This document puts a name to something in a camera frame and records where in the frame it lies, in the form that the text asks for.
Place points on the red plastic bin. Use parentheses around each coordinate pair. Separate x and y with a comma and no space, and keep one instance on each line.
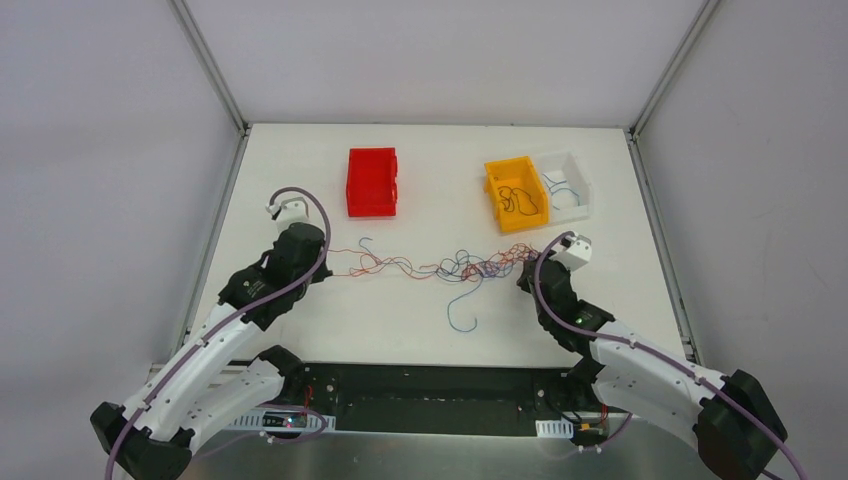
(371,188)

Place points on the clear plastic bin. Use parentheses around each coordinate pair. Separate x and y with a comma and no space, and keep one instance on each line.
(569,191)

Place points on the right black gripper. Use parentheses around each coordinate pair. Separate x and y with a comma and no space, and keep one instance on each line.
(532,278)

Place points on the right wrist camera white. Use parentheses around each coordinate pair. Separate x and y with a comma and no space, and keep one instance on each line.
(576,251)

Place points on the orange plastic bin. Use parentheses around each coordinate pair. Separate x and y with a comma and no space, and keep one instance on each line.
(517,195)

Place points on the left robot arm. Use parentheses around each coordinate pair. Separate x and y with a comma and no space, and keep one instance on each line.
(155,432)

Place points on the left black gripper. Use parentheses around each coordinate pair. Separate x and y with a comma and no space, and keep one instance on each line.
(312,266)

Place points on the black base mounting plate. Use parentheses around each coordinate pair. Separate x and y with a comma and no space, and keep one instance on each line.
(450,400)

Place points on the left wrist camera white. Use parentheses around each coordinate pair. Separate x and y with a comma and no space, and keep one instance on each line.
(285,212)

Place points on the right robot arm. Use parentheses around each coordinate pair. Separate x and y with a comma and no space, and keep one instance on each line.
(728,419)

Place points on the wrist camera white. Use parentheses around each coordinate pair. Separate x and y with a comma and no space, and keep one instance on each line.
(576,251)
(285,212)

